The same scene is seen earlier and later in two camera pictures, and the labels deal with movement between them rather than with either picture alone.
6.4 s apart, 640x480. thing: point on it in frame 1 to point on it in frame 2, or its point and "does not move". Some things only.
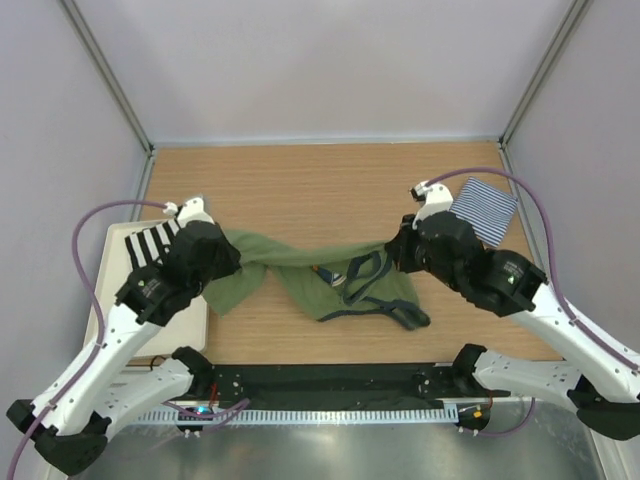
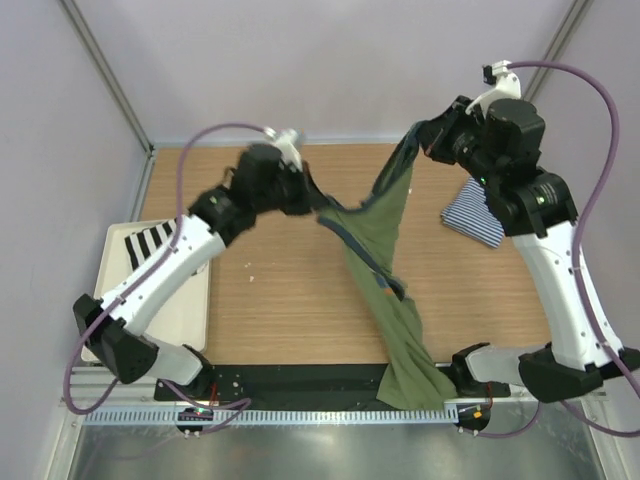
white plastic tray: [186, 334] does not move
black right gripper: [398, 246] to [434, 134]
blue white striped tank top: [489, 211] does not move
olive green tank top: [336, 280] to [366, 230]
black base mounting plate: [330, 386] does not move
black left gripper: [233, 256] to [311, 198]
